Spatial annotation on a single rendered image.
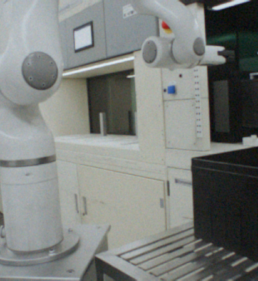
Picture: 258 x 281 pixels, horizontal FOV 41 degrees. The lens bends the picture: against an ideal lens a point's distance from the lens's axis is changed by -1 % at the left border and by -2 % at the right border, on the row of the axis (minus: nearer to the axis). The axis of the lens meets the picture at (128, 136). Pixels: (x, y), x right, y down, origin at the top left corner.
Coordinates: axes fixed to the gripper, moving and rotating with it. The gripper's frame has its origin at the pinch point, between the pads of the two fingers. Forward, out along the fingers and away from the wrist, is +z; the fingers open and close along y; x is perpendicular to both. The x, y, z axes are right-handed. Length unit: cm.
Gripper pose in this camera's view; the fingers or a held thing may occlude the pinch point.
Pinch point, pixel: (224, 56)
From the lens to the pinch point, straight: 118.4
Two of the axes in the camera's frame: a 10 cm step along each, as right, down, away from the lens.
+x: -0.6, -9.9, -0.9
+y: 6.0, 0.4, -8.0
